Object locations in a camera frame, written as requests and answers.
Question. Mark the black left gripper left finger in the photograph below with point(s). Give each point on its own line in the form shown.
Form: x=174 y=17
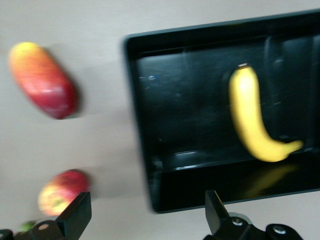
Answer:
x=75 y=215

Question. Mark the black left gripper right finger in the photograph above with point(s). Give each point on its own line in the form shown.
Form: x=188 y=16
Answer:
x=215 y=215

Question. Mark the small red apple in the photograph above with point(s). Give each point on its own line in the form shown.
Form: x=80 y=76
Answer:
x=62 y=190

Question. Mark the black plastic box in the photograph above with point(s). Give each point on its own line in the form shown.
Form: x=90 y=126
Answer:
x=190 y=112

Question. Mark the yellow banana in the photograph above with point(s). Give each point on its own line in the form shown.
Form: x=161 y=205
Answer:
x=247 y=112

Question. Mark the dark purple mangosteen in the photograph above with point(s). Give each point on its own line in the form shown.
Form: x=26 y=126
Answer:
x=27 y=225

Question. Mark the red yellow mango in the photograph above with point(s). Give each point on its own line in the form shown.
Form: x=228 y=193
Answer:
x=42 y=80

